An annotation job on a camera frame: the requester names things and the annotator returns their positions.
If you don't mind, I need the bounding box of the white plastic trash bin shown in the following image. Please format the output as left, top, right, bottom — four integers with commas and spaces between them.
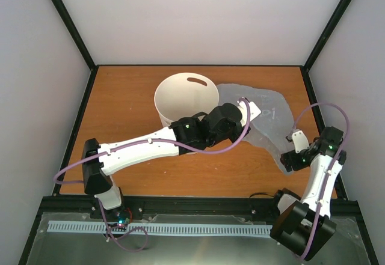
154, 72, 219, 127

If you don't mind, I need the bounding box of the light blue slotted cable duct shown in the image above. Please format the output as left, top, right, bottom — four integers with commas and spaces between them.
46, 221, 272, 238

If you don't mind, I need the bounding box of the green lit circuit board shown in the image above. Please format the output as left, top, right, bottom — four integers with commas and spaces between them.
116, 211, 132, 227

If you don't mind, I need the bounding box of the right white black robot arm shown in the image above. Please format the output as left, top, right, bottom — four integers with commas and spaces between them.
270, 127, 347, 261

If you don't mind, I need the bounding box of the translucent blue trash bag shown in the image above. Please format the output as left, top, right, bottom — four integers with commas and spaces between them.
217, 84, 294, 175

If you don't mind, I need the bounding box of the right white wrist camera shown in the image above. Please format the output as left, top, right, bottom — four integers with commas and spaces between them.
286, 129, 310, 154

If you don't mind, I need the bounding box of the grey metal base plate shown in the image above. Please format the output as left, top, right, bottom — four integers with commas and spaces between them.
25, 212, 370, 265

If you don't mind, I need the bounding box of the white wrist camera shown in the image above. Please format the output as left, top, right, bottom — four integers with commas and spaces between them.
237, 98, 262, 126
286, 129, 310, 154

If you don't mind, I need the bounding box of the black frame post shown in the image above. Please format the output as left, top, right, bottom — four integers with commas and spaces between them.
303, 0, 367, 70
38, 0, 97, 71

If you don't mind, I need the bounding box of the right black frame post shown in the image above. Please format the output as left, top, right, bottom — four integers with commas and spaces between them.
303, 0, 367, 70

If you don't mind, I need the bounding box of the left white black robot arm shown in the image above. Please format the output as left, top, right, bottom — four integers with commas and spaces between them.
82, 100, 261, 219

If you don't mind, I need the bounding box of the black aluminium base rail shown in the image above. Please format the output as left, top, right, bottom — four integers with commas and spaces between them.
38, 195, 360, 222

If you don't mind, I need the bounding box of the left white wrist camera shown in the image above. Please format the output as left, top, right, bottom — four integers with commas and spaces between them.
237, 98, 262, 126

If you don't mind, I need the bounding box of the left black frame post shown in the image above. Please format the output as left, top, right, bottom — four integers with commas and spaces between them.
38, 0, 97, 71

